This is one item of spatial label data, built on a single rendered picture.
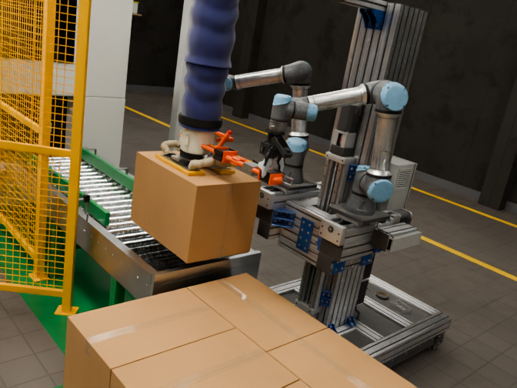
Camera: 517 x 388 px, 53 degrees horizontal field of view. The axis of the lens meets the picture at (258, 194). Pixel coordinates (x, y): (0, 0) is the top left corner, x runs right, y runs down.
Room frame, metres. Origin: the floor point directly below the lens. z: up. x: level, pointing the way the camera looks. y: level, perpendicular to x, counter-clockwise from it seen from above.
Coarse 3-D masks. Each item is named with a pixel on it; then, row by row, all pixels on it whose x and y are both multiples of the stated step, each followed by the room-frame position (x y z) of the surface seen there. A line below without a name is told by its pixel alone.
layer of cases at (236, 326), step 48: (192, 288) 2.30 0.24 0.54; (240, 288) 2.38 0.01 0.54; (96, 336) 1.77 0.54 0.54; (144, 336) 1.83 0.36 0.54; (192, 336) 1.89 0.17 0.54; (240, 336) 1.95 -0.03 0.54; (288, 336) 2.01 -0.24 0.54; (336, 336) 2.08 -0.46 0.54; (96, 384) 1.66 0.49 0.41; (144, 384) 1.54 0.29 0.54; (192, 384) 1.59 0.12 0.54; (240, 384) 1.63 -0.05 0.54; (288, 384) 1.68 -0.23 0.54; (336, 384) 1.73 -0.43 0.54; (384, 384) 1.78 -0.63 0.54
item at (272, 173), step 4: (260, 172) 2.20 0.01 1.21; (268, 172) 2.17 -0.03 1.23; (272, 172) 2.17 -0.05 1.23; (276, 172) 2.18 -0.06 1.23; (280, 172) 2.20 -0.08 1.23; (260, 176) 2.20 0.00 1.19; (268, 176) 2.17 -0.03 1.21; (272, 176) 2.15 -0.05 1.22; (276, 176) 2.16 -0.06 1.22; (280, 176) 2.18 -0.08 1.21; (264, 180) 2.18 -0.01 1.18; (268, 180) 2.17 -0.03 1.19; (272, 184) 2.15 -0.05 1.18; (276, 184) 2.17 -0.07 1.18; (280, 184) 2.18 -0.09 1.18
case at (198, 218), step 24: (144, 168) 2.66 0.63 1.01; (168, 168) 2.51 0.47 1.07; (144, 192) 2.64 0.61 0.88; (168, 192) 2.46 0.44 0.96; (192, 192) 2.31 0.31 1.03; (216, 192) 2.37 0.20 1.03; (240, 192) 2.47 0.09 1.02; (144, 216) 2.62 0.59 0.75; (168, 216) 2.44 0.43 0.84; (192, 216) 2.29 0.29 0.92; (216, 216) 2.38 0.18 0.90; (240, 216) 2.49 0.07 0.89; (168, 240) 2.42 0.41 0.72; (192, 240) 2.30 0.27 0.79; (216, 240) 2.40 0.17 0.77; (240, 240) 2.51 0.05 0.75
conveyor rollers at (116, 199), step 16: (64, 160) 4.04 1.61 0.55; (64, 176) 3.67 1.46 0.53; (80, 176) 3.69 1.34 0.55; (96, 176) 3.77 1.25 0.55; (96, 192) 3.40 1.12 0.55; (112, 192) 3.48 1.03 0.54; (128, 192) 3.56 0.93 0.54; (112, 208) 3.19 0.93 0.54; (128, 208) 3.26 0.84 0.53; (112, 224) 2.91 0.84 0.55; (128, 224) 2.97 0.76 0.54; (128, 240) 2.77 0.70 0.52; (144, 240) 2.76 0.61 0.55; (144, 256) 2.55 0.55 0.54; (160, 256) 2.61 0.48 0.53; (176, 256) 2.61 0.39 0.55; (224, 256) 2.72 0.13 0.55
